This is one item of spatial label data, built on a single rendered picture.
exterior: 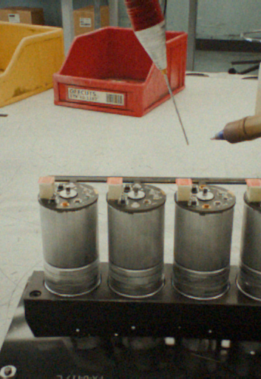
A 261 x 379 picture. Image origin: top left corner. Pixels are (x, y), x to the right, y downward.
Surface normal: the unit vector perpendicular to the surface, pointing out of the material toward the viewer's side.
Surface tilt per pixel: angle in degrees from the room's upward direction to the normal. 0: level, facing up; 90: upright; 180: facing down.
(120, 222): 90
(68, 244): 90
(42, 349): 0
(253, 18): 90
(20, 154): 0
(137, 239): 90
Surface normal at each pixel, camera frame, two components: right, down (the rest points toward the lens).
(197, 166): 0.00, -0.91
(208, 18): -0.34, 0.40
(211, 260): 0.17, 0.42
